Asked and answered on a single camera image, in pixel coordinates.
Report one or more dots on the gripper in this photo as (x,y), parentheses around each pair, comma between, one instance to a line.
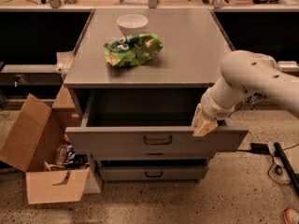
(215,108)

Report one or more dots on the grey top drawer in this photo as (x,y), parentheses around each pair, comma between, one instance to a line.
(136,121)

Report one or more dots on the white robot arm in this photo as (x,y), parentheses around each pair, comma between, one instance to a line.
(242,74)

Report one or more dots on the grey drawer cabinet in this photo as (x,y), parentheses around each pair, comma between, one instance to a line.
(193,47)

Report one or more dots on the grey bottom drawer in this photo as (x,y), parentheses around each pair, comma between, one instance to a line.
(153,173)

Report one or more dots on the open cardboard box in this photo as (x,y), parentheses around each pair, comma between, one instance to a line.
(31,143)

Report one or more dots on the black power adapter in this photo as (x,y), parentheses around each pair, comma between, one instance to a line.
(258,148)

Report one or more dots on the black bar on floor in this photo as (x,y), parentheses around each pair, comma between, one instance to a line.
(294,177)

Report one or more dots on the green chip bag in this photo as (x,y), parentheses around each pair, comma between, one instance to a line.
(133,50)

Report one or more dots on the white bowl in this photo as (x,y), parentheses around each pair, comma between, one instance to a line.
(132,24)

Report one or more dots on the pink shoe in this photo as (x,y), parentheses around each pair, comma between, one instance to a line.
(291,216)

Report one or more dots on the red apple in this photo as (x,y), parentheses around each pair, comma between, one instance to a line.
(66,139)

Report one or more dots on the clear plastic bottle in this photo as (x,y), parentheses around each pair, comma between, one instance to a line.
(61,154)

